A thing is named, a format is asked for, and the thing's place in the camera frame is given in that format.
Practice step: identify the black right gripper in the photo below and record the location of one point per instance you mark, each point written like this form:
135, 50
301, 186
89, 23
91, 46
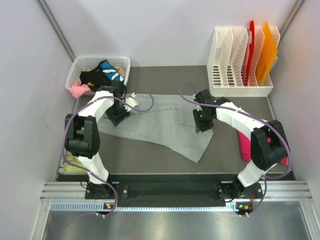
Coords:
200, 126

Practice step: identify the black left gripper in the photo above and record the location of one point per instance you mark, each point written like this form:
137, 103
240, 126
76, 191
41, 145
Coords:
116, 119

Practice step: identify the grey t shirt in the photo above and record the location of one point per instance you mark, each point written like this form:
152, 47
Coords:
165, 120

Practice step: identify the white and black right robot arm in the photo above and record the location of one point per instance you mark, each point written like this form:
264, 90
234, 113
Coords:
268, 143

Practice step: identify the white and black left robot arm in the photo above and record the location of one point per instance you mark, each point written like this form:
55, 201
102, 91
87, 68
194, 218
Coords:
82, 137

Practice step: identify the black and blue t shirt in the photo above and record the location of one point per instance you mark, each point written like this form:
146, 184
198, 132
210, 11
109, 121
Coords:
102, 75

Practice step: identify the light pink t shirt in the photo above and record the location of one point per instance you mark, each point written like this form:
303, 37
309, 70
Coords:
77, 90

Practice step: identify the folded magenta t shirt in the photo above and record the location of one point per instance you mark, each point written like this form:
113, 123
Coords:
245, 150

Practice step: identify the white file organiser rack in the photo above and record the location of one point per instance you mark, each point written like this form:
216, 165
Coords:
226, 63

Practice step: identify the white plastic laundry basket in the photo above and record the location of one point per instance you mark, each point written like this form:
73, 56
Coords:
91, 61

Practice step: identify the green children's book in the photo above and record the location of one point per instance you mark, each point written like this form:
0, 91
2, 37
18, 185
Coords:
75, 167

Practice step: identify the orange plastic folder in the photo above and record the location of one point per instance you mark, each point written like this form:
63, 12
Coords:
268, 53

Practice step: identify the red plastic folder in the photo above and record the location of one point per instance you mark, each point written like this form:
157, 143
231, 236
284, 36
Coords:
250, 50

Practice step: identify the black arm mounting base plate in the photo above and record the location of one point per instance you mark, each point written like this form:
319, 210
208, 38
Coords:
172, 189

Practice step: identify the aluminium frame rail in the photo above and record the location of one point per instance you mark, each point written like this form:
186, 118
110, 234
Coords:
70, 196

